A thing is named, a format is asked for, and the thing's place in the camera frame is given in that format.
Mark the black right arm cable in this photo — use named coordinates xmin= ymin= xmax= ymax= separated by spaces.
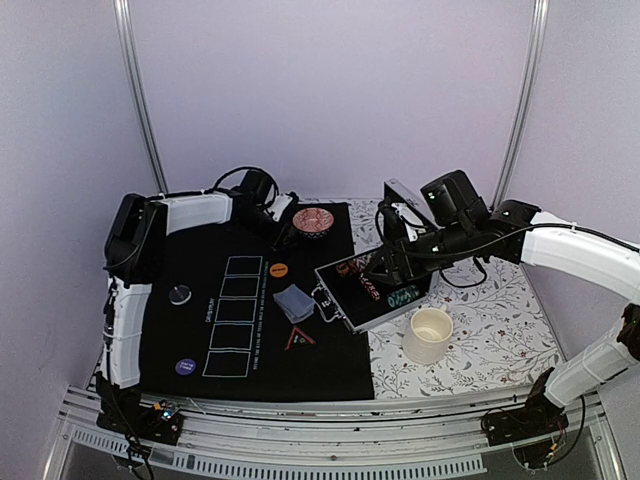
xmin=374 ymin=199 xmax=640 ymax=289

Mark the blue playing card deck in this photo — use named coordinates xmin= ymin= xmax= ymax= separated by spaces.
xmin=273 ymin=284 xmax=315 ymax=324

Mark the white ceramic mug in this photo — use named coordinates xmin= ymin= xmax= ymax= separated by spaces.
xmin=402 ymin=306 xmax=453 ymax=365

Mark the red triangular all-in marker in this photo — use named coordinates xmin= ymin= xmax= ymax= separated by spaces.
xmin=285 ymin=326 xmax=316 ymax=351

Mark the aluminium front rail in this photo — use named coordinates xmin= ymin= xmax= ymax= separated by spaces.
xmin=44 ymin=387 xmax=626 ymax=480

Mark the orange big blind button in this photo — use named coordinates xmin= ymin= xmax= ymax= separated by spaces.
xmin=269 ymin=263 xmax=289 ymax=278

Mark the black poker table mat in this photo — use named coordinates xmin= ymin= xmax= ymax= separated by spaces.
xmin=138 ymin=203 xmax=374 ymax=402

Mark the green blue poker chip stack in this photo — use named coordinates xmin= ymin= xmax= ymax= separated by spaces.
xmin=386 ymin=285 xmax=420 ymax=309

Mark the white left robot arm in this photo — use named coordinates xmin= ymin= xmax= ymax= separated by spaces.
xmin=101 ymin=166 xmax=300 ymax=388

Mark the right aluminium frame post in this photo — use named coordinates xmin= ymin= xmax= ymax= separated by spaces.
xmin=491 ymin=0 xmax=550 ymax=209

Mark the left aluminium frame post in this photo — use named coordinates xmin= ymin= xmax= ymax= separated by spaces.
xmin=113 ymin=0 xmax=169 ymax=194

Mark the clear acrylic dealer button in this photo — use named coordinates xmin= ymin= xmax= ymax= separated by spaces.
xmin=168 ymin=285 xmax=192 ymax=306

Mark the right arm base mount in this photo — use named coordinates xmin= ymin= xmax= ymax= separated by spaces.
xmin=480 ymin=368 xmax=569 ymax=470

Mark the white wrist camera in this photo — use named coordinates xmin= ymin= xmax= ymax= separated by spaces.
xmin=391 ymin=202 xmax=427 ymax=242
xmin=266 ymin=192 xmax=299 ymax=222

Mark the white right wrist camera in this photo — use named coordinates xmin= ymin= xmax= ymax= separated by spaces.
xmin=391 ymin=202 xmax=427 ymax=242

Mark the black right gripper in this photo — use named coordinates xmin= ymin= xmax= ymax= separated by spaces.
xmin=363 ymin=219 xmax=476 ymax=286

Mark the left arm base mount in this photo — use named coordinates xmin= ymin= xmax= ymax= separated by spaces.
xmin=97 ymin=384 xmax=184 ymax=446

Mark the aluminium frame post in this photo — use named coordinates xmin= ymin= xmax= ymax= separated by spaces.
xmin=113 ymin=0 xmax=169 ymax=194
xmin=491 ymin=0 xmax=550 ymax=209

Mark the purple small blind button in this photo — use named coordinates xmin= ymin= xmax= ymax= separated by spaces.
xmin=175 ymin=358 xmax=197 ymax=376

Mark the dice row in case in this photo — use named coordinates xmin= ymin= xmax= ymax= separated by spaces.
xmin=358 ymin=274 xmax=381 ymax=301

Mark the red white poker chip stack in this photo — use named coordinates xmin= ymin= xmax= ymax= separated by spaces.
xmin=336 ymin=256 xmax=371 ymax=278

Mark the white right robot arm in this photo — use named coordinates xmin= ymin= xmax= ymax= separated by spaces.
xmin=374 ymin=170 xmax=639 ymax=436

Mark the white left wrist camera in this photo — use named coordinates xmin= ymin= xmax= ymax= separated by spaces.
xmin=266 ymin=192 xmax=299 ymax=222

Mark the floral white tablecloth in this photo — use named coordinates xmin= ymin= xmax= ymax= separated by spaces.
xmin=172 ymin=197 xmax=561 ymax=400

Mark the red patterned ceramic bowl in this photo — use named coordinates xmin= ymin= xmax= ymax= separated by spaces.
xmin=292 ymin=207 xmax=335 ymax=240

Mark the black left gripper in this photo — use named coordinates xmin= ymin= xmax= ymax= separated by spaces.
xmin=238 ymin=208 xmax=299 ymax=252

